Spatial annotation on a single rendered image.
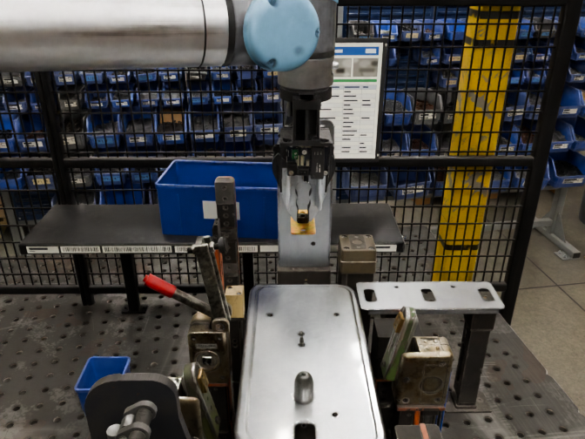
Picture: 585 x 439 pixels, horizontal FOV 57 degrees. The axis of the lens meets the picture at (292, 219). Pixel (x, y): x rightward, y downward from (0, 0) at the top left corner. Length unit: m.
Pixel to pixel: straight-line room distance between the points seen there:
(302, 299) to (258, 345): 0.16
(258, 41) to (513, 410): 1.08
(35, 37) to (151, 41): 0.09
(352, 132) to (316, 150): 0.66
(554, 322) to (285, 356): 2.16
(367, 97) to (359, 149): 0.13
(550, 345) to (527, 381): 1.34
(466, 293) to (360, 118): 0.50
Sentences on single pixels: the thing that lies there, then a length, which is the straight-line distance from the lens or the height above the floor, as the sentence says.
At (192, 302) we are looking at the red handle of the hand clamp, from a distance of 0.94.
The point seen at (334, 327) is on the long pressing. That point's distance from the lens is 1.04.
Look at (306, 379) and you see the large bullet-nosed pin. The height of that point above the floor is 1.04.
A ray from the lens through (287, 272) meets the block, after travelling 1.20.
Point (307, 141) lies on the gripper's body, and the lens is 0.72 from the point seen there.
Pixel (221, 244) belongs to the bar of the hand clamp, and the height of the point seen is 1.21.
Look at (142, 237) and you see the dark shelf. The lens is 1.32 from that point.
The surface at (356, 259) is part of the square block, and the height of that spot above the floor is 1.04.
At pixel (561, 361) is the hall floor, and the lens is 2.75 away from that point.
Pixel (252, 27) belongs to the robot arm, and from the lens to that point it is 0.52.
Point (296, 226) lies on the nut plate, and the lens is 0.83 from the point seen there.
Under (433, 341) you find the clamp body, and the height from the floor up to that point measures 1.04.
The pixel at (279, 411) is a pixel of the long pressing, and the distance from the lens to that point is 0.88.
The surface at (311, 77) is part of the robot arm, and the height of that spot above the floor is 1.49.
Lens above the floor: 1.63
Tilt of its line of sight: 27 degrees down
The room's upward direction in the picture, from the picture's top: straight up
